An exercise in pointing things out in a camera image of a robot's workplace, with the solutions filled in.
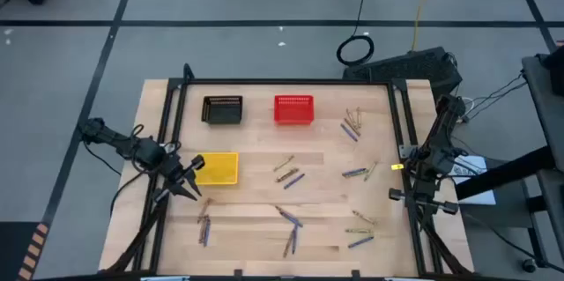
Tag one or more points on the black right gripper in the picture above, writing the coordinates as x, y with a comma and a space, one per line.
425, 193

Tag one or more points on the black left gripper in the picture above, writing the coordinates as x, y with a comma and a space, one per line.
196, 164

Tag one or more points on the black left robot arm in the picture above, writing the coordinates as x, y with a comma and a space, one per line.
145, 151

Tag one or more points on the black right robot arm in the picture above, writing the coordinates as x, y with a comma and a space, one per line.
443, 127

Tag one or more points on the yellow plastic basket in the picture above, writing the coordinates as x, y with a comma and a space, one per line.
220, 168

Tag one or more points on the white printed paper sheet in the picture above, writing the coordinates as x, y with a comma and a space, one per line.
478, 193

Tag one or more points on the black metal beam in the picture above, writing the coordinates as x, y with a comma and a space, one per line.
502, 175

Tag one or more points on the black plastic basket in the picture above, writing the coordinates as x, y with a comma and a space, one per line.
222, 113

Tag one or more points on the white label strip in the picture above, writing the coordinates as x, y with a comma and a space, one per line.
165, 278
398, 278

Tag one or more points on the black computer case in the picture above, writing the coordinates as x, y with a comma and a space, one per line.
403, 69

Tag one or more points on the black caster wheel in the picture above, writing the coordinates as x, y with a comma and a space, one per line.
529, 265

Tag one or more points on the red plastic basket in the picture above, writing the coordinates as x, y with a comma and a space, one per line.
294, 113

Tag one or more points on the black side table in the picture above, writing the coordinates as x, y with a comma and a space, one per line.
546, 109

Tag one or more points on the black box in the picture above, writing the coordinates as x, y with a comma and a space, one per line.
553, 67

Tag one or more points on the black mat striped edge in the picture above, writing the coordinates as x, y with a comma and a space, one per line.
13, 250

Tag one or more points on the grey metal bracket plate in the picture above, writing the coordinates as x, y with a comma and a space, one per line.
406, 151

